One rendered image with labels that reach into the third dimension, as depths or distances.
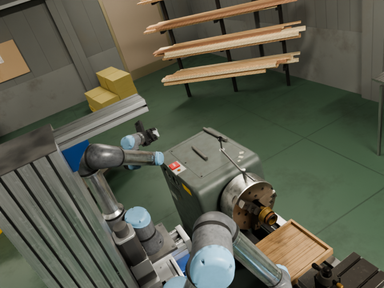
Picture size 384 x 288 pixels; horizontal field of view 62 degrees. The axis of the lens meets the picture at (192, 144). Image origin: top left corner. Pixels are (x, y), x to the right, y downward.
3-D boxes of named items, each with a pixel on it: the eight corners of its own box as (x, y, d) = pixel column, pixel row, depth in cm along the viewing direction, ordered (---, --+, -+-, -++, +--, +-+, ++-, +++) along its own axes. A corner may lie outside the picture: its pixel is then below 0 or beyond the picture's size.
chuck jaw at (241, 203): (246, 206, 187) (231, 202, 180) (250, 199, 186) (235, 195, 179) (258, 216, 178) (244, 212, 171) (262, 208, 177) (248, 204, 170)
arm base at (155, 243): (142, 261, 163) (135, 248, 158) (133, 243, 176) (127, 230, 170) (168, 245, 167) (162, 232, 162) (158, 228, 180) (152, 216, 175)
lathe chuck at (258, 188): (228, 230, 196) (218, 191, 180) (268, 205, 206) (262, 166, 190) (237, 239, 189) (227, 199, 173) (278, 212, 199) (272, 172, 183)
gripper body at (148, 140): (150, 144, 202) (140, 148, 191) (143, 133, 202) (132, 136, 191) (159, 138, 198) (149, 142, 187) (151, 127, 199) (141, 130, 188)
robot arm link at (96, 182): (128, 239, 164) (82, 154, 136) (106, 236, 171) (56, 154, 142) (139, 221, 173) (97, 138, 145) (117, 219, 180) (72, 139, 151)
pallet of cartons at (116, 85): (103, 126, 618) (88, 92, 582) (90, 109, 714) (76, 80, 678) (144, 106, 644) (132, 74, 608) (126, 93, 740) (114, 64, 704)
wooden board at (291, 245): (245, 256, 185) (244, 252, 183) (291, 223, 196) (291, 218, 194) (283, 294, 161) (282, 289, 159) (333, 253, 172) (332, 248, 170)
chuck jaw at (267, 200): (254, 197, 187) (268, 184, 190) (256, 202, 190) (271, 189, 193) (266, 207, 179) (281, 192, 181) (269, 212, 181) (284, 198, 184)
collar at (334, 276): (312, 277, 137) (312, 272, 135) (326, 266, 139) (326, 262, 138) (328, 290, 130) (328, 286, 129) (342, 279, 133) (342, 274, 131)
